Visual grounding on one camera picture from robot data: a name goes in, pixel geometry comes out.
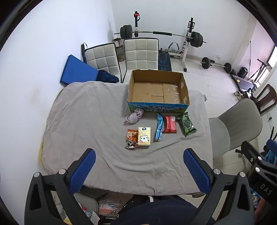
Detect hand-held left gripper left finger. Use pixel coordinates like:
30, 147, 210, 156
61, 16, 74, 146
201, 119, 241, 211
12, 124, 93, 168
24, 148, 97, 225

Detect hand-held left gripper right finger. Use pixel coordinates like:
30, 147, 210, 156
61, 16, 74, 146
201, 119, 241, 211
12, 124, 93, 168
183, 148, 254, 225

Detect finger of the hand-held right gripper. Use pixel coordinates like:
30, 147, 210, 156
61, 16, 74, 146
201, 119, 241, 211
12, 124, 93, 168
235, 141, 265, 167
263, 138, 277, 156

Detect green snack packet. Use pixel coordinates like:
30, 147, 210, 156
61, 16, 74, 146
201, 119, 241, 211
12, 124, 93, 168
176, 112, 197, 137

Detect red snack packet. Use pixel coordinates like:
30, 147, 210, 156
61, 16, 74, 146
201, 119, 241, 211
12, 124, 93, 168
162, 116, 177, 134

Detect blue snack packet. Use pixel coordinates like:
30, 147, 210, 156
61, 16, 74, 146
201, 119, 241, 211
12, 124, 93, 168
154, 113, 164, 142

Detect orange snack packet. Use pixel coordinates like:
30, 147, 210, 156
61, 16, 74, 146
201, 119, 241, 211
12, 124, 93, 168
125, 129, 139, 149

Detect yellow tissue pack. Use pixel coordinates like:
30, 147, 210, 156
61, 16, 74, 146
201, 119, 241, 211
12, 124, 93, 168
138, 127, 151, 147

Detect purple cloth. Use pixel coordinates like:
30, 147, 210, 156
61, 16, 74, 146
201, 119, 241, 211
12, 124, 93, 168
125, 109, 144, 124

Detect cardboard box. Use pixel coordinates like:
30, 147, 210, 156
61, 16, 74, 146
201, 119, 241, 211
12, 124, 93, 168
128, 70, 190, 113

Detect person's right hand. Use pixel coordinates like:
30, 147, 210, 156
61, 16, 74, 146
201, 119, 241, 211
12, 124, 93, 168
256, 198, 268, 217

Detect blue plastic bag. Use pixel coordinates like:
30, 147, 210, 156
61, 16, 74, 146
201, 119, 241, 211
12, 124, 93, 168
263, 149, 277, 166

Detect grey office chair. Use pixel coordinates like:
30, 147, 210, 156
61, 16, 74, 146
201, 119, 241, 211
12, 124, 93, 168
208, 98, 263, 159

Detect colourful papers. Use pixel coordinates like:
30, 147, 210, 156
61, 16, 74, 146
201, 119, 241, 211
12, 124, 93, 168
98, 198, 128, 217

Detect grey tablecloth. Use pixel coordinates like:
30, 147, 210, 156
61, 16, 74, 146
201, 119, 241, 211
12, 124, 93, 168
41, 81, 213, 195

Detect dark wooden chair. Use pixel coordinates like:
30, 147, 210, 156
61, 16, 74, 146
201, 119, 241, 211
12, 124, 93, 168
251, 84, 277, 115

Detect person's dark clothing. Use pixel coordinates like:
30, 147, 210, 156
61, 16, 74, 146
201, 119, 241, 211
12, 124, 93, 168
110, 194, 204, 225

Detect black treadmill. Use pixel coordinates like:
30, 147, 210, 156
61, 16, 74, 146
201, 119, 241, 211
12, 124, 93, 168
230, 58, 272, 92

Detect window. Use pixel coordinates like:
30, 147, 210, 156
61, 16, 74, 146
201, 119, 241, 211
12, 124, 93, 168
256, 43, 277, 87

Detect thin black pole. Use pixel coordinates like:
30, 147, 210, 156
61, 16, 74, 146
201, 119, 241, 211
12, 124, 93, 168
248, 40, 253, 72

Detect short barbell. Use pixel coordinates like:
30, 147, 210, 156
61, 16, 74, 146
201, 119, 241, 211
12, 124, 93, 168
200, 57, 232, 73

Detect dark blue cloth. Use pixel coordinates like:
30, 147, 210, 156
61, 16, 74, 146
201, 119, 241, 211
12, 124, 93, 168
97, 70, 119, 83

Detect blue folded mat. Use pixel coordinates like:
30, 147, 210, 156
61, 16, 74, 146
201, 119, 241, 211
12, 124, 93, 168
60, 55, 99, 84

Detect black and blue bench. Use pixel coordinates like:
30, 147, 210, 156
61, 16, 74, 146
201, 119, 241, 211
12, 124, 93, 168
158, 49, 172, 71

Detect white quilted chair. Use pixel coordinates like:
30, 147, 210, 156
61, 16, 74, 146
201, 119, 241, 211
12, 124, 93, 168
84, 43, 122, 84
123, 38, 160, 71

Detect black padded bar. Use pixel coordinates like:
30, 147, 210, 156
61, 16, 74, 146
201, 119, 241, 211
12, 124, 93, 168
81, 43, 88, 64

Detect white barbell rack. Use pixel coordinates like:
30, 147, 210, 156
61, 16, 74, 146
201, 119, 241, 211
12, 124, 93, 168
132, 10, 196, 72

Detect grey ab trainer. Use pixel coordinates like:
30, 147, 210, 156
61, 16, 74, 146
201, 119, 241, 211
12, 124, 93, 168
168, 42, 180, 53

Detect clear water jug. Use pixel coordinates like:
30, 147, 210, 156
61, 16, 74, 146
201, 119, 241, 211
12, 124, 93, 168
116, 46, 126, 63

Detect long barbell with black plates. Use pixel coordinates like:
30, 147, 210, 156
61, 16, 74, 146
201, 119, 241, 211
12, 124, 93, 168
114, 25, 206, 47

